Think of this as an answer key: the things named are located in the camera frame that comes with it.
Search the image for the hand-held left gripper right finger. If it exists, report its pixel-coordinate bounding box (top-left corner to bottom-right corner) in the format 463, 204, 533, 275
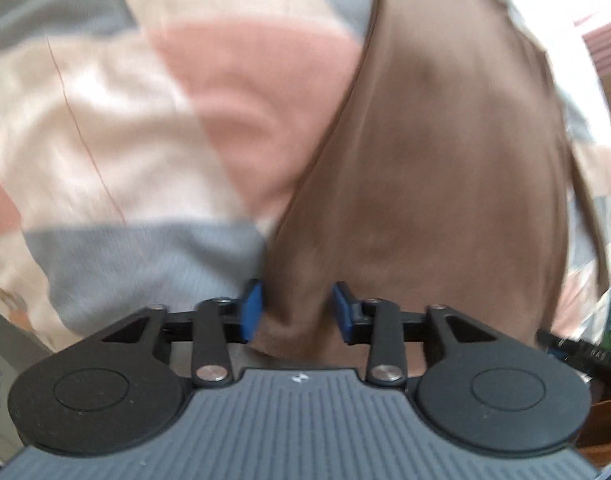
333, 281, 502, 388

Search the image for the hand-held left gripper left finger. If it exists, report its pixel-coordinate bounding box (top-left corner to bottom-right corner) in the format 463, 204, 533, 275
102, 279, 264, 389

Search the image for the brown garment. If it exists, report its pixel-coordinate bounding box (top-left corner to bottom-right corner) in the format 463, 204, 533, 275
253, 0, 611, 368

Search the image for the pink grey patterned bed blanket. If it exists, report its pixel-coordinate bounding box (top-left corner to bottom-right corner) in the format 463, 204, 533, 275
0, 0, 611, 356

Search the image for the pink curtain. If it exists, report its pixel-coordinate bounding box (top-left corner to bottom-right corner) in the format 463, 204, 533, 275
583, 7, 611, 78

